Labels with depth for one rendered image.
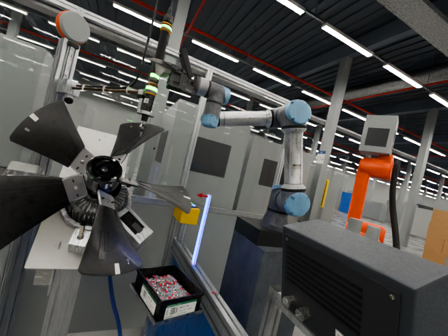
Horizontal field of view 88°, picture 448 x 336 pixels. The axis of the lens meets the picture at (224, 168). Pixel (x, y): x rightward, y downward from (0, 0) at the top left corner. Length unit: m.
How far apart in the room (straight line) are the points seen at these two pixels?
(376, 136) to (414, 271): 4.15
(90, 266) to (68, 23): 1.26
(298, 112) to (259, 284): 0.80
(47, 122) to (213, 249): 1.44
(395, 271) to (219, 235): 1.65
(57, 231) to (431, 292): 1.09
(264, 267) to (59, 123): 1.03
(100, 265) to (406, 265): 0.73
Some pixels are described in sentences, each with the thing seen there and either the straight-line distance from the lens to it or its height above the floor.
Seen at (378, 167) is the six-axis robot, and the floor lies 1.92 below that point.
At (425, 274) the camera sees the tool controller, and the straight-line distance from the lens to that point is 0.46.
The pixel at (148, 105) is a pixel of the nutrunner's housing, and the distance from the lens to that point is 0.98.
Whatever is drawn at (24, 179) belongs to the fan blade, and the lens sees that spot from 0.92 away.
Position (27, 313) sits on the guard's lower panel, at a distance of 2.03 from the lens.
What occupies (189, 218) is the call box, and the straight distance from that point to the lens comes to 1.31.
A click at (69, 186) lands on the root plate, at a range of 0.95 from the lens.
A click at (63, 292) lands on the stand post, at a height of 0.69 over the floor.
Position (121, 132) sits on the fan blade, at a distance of 1.19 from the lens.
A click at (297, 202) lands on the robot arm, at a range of 1.11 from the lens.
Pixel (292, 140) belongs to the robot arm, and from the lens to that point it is 1.12.
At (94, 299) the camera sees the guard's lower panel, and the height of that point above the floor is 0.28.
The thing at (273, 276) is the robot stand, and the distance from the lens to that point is 1.22.
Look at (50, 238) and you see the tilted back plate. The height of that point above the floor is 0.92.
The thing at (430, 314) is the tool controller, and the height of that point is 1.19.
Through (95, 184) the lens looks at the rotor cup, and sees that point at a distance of 0.92.
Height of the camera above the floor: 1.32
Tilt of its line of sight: level
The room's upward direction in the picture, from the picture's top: 13 degrees clockwise
